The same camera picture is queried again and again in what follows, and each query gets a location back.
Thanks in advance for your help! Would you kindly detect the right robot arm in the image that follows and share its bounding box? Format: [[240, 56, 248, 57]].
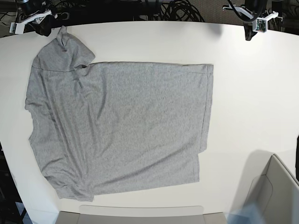
[[15, 0, 54, 36]]

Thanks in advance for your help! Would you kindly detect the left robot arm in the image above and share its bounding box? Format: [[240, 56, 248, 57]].
[[241, 0, 268, 41]]

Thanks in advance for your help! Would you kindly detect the black power strip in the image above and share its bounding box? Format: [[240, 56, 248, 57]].
[[51, 12, 70, 21]]

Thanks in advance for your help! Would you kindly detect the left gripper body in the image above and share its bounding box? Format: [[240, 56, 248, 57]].
[[243, 22, 257, 41]]

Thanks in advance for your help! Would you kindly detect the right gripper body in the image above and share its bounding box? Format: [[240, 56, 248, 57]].
[[35, 15, 52, 37]]

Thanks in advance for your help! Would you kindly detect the black cable bundle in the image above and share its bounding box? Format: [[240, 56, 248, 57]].
[[151, 0, 206, 23]]

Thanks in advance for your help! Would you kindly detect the grey T-shirt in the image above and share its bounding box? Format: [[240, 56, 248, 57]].
[[25, 27, 213, 201]]

